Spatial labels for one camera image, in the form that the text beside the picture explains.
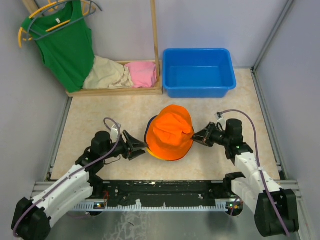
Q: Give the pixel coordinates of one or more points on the green tank top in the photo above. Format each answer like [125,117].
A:
[70,68]

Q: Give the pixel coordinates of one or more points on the wooden clothes rack frame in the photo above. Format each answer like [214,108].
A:
[32,6]

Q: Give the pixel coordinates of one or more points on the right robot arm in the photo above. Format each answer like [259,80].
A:
[275,209]

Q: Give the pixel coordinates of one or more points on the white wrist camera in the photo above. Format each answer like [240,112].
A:
[220,119]
[114,132]

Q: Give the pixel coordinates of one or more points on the yellow clothes hanger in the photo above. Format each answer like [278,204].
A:
[71,38]

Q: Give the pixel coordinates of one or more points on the grey clothes hanger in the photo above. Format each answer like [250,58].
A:
[89,7]

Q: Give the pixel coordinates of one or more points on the blue plastic bin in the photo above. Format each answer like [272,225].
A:
[197,72]

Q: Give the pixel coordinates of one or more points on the navy blue hat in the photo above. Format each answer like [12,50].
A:
[147,128]

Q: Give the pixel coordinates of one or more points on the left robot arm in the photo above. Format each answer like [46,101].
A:
[34,218]

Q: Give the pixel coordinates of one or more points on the orange hat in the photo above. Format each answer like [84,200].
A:
[170,133]

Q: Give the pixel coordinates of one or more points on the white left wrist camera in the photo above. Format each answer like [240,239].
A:
[114,132]

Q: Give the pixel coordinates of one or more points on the red bucket hat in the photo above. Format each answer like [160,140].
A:
[174,160]

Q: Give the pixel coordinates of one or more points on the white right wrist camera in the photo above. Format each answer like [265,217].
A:
[220,119]

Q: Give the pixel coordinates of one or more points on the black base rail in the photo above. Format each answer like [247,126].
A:
[159,193]

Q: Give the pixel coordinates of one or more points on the pink cloth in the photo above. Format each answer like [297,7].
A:
[143,73]

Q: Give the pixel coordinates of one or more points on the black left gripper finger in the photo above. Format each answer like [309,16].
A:
[135,154]
[132,143]

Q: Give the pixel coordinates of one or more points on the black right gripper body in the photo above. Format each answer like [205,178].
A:
[227,140]

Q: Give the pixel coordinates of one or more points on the cream cloth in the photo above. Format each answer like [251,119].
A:
[108,74]

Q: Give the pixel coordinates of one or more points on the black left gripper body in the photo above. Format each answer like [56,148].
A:
[121,149]

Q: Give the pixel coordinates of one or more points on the yellow bucket hat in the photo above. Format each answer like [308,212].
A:
[157,157]

